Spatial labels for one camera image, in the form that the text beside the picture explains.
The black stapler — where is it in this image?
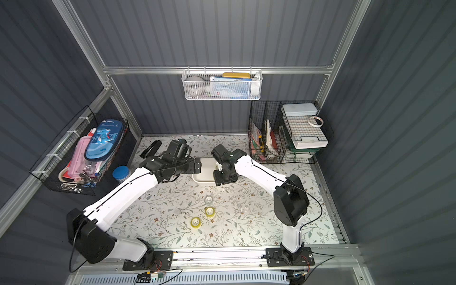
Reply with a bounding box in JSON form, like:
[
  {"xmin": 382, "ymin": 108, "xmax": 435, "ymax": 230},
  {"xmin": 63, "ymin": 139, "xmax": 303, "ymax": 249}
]
[{"xmin": 140, "ymin": 140, "xmax": 162, "ymax": 159}]

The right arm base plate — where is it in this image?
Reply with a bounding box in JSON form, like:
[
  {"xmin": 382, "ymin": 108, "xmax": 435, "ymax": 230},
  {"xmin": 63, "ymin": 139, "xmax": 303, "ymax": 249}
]
[{"xmin": 262, "ymin": 247, "xmax": 315, "ymax": 267}]

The blue dinosaur pencil case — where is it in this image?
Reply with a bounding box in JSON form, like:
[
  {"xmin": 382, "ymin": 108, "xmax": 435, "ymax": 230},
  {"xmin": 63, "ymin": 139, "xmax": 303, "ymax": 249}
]
[{"xmin": 84, "ymin": 119, "xmax": 127, "ymax": 162}]

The yellow tape roll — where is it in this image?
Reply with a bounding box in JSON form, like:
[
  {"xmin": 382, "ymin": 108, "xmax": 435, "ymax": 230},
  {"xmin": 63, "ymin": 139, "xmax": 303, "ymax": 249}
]
[
  {"xmin": 191, "ymin": 217, "xmax": 201, "ymax": 229},
  {"xmin": 205, "ymin": 207, "xmax": 215, "ymax": 218}
]

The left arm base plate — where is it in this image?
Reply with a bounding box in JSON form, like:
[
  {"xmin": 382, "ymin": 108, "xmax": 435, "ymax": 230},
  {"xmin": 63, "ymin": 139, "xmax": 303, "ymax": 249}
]
[{"xmin": 122, "ymin": 250, "xmax": 174, "ymax": 271}]

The black wire side basket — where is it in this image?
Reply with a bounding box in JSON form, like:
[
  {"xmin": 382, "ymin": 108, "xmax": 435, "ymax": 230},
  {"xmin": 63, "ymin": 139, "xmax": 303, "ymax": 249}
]
[{"xmin": 29, "ymin": 108, "xmax": 131, "ymax": 195}]

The blue white package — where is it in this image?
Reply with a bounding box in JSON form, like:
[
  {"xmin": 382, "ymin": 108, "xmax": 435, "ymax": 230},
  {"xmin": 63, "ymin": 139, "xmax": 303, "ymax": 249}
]
[{"xmin": 210, "ymin": 76, "xmax": 251, "ymax": 99}]

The black wire desk organizer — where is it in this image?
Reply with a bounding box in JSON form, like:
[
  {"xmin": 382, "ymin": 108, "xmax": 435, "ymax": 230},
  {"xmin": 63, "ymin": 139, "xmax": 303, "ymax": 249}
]
[{"xmin": 248, "ymin": 100, "xmax": 334, "ymax": 164}]

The white tape roll in basket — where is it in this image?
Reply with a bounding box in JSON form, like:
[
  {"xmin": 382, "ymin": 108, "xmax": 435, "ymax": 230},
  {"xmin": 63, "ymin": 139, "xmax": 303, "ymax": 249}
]
[{"xmin": 183, "ymin": 76, "xmax": 205, "ymax": 97}]

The pink pencil case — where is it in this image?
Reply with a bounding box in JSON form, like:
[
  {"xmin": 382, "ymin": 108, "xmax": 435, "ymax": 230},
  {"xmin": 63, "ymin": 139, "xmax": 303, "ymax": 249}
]
[{"xmin": 66, "ymin": 136, "xmax": 95, "ymax": 182}]

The white plastic storage box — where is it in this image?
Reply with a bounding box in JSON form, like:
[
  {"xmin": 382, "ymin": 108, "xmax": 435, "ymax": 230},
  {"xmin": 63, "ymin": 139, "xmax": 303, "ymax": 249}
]
[{"xmin": 192, "ymin": 157, "xmax": 219, "ymax": 185}]

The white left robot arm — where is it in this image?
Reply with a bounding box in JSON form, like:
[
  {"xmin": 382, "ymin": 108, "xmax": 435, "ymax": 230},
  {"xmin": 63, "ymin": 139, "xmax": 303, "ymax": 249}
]
[{"xmin": 66, "ymin": 139, "xmax": 201, "ymax": 268}]

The blue lidded clear jar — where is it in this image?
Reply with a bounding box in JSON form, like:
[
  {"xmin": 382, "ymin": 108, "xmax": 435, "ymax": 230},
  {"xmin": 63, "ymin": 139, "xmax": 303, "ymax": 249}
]
[{"xmin": 112, "ymin": 166, "xmax": 131, "ymax": 183}]

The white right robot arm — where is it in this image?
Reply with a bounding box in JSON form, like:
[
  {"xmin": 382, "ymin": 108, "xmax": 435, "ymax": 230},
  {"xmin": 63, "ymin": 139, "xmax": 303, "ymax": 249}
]
[{"xmin": 211, "ymin": 144, "xmax": 310, "ymax": 255}]

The white wire wall basket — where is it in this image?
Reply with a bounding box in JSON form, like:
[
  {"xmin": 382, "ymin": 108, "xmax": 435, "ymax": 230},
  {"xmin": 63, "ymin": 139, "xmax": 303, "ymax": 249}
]
[{"xmin": 181, "ymin": 71, "xmax": 263, "ymax": 101}]

